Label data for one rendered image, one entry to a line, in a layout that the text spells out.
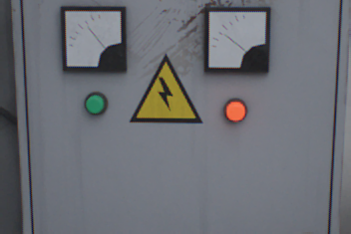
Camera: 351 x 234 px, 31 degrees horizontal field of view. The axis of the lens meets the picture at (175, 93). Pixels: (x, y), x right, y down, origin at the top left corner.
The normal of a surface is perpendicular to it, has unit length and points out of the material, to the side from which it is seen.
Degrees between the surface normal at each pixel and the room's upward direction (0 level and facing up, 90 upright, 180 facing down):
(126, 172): 90
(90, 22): 90
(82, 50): 90
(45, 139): 90
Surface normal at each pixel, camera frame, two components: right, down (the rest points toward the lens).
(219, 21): -0.04, 0.21
